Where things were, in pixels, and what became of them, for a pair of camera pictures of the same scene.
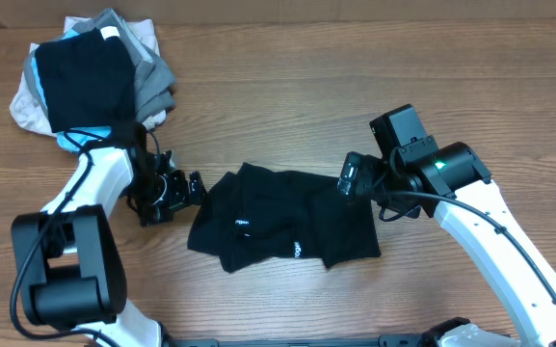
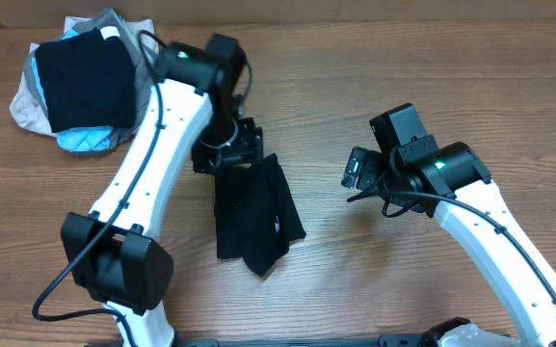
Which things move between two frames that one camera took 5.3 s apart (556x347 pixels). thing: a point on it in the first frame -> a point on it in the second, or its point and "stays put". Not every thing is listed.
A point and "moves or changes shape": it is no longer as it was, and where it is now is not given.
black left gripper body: x=168 y=193 -> x=229 y=143
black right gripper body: x=375 y=177 stays put
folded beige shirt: x=26 y=108 stays put
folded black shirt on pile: x=88 y=82 stays put
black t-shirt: x=260 y=215 moves or changes shape
